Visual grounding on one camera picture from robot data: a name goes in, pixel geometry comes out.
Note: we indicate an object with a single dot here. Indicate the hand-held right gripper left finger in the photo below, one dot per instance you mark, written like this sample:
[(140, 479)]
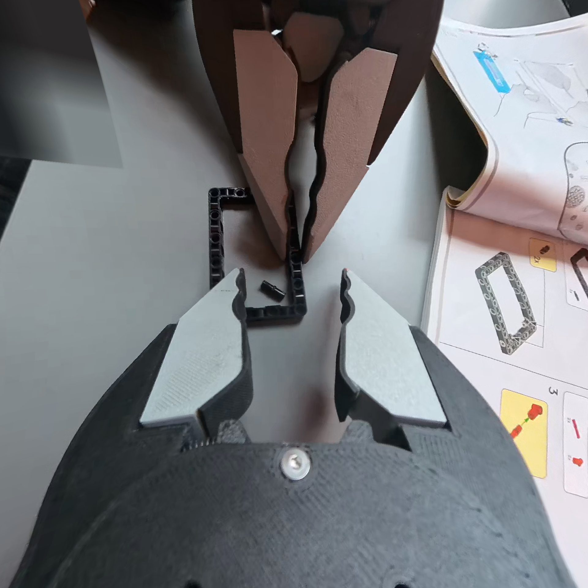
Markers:
[(197, 358)]

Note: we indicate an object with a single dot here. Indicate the lego instruction booklet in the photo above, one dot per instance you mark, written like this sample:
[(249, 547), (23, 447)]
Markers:
[(482, 294)]

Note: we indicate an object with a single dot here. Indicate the small black lego pin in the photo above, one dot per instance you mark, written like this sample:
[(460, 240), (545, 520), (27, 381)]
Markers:
[(271, 290)]

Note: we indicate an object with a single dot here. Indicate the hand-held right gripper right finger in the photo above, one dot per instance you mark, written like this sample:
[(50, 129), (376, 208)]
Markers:
[(386, 358)]

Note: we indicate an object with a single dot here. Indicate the black rectangular lego frame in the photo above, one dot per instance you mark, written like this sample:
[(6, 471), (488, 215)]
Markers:
[(216, 229)]

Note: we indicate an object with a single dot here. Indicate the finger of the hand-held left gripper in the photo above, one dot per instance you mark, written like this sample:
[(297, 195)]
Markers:
[(353, 138), (266, 138)]

